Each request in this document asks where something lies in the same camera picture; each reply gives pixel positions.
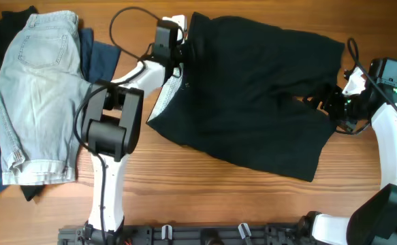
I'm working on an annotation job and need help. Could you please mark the black garment at pile bottom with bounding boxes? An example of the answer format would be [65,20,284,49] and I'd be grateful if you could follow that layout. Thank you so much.
[0,5,46,202]

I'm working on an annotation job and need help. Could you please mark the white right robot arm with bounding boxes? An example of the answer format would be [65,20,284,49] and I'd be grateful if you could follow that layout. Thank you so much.
[294,58,397,244]

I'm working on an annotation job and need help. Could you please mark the black shorts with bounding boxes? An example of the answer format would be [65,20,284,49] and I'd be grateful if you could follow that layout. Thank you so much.
[147,12,345,182]

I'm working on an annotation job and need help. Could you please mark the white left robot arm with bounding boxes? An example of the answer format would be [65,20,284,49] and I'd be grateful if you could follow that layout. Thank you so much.
[78,15,187,244]

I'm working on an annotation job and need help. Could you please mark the light grey denim shorts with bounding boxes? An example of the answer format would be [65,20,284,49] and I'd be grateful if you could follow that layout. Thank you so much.
[0,10,90,185]

